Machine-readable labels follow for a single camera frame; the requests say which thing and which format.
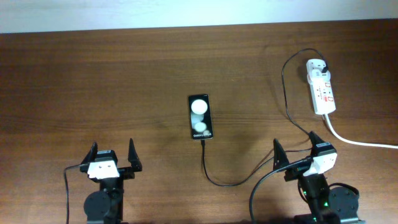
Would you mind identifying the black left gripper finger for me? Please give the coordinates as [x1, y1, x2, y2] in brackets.
[81, 142, 98, 165]
[127, 138, 142, 172]

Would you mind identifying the white usb wall charger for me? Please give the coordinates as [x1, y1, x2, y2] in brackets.
[306, 58, 331, 85]

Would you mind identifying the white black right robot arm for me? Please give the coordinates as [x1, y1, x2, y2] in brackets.
[273, 131, 365, 224]

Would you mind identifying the white power strip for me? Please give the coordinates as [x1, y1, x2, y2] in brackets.
[310, 79, 336, 115]

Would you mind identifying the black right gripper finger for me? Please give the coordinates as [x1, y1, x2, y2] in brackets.
[308, 131, 325, 148]
[273, 139, 290, 170]

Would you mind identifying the black usb charging cable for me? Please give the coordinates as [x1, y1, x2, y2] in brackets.
[200, 48, 330, 187]

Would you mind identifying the black smartphone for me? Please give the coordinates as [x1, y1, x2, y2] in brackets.
[188, 94, 214, 140]

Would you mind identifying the white power strip cord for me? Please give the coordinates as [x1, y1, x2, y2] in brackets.
[322, 113, 398, 150]

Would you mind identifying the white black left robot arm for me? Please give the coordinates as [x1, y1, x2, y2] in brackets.
[80, 139, 142, 224]

